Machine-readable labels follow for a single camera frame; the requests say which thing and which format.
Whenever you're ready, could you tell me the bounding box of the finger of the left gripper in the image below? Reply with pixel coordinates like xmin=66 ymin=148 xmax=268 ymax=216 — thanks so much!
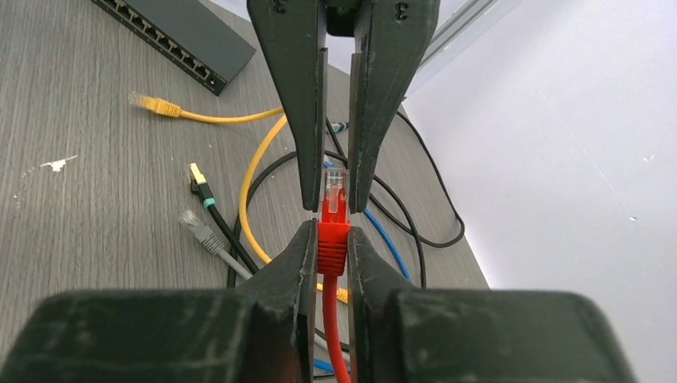
xmin=348 ymin=0 xmax=440 ymax=213
xmin=247 ymin=0 xmax=327 ymax=212

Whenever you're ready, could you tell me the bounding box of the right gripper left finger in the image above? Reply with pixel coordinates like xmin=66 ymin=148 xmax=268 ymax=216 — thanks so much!
xmin=1 ymin=220 xmax=318 ymax=382

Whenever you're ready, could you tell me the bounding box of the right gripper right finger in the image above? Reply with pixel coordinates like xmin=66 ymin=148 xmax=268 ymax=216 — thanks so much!
xmin=347 ymin=227 xmax=636 ymax=382

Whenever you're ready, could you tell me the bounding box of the yellow ethernet cable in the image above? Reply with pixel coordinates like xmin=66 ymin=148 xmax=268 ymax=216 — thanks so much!
xmin=128 ymin=90 xmax=350 ymax=305

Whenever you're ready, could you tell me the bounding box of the dark grey network switch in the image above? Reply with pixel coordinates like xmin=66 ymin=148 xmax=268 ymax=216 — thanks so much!
xmin=93 ymin=0 xmax=256 ymax=96

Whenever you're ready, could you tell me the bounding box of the long black cable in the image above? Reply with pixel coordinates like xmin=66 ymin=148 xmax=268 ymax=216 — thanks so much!
xmin=226 ymin=109 xmax=466 ymax=353

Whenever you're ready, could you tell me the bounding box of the red ethernet cable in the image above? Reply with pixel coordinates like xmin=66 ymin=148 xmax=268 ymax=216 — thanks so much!
xmin=316 ymin=168 xmax=353 ymax=383

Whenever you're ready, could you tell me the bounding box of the blue ethernet cable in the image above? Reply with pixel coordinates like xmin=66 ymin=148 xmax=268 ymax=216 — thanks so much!
xmin=311 ymin=156 xmax=413 ymax=374

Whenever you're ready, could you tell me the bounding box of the black ethernet cable teal boot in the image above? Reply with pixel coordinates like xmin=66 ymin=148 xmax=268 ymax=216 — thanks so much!
xmin=189 ymin=163 xmax=259 ymax=274

